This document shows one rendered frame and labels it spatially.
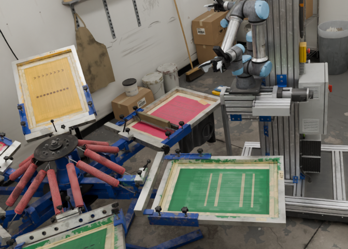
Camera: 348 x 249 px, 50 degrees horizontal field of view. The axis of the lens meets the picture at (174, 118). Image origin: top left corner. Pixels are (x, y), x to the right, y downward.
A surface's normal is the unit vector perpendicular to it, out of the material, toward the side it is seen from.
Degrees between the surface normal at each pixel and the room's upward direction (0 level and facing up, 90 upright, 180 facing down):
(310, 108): 90
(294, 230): 0
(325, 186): 0
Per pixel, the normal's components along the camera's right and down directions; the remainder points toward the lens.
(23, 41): 0.72, 0.24
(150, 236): -0.18, -0.84
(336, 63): -0.16, 0.58
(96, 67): 0.30, 0.43
